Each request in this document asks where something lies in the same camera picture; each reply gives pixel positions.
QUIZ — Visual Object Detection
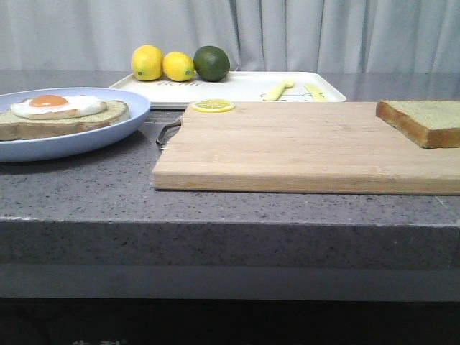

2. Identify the yellow plastic spoon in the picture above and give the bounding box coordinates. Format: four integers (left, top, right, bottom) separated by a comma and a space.
262, 79, 295, 101

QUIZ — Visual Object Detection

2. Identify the left yellow lemon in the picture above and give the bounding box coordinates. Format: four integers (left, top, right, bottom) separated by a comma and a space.
131, 45, 163, 81

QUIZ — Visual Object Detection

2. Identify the lemon slice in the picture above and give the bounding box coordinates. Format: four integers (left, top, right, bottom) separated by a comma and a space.
191, 98, 236, 113

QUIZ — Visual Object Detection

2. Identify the green lime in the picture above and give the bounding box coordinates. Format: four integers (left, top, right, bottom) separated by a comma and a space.
193, 45, 230, 82

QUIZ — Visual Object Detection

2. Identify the white curtain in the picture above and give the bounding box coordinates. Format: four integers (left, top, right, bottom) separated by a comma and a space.
1, 1, 459, 73

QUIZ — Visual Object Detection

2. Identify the white rectangular tray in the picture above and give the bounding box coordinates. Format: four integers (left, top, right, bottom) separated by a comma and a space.
111, 71, 346, 109

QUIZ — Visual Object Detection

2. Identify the bread slice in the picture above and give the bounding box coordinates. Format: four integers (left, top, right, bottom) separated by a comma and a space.
376, 100, 459, 149
1, 101, 129, 141

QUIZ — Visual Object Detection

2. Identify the yellow lemon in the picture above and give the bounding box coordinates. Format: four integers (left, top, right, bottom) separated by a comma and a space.
162, 51, 195, 82
131, 45, 163, 81

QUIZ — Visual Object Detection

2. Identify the light blue plate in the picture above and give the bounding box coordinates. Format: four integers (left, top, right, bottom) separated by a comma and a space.
1, 87, 151, 162

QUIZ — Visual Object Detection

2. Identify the wooden cutting board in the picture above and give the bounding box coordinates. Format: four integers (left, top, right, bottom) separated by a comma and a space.
152, 102, 459, 196

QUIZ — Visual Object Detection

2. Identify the right yellow lemon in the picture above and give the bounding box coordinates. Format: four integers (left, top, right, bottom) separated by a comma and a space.
162, 51, 195, 82

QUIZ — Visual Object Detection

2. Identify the fried egg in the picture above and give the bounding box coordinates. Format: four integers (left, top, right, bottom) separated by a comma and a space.
10, 94, 107, 119

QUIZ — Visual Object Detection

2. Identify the metal cutting board handle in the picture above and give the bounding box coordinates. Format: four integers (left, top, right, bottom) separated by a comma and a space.
156, 119, 182, 145

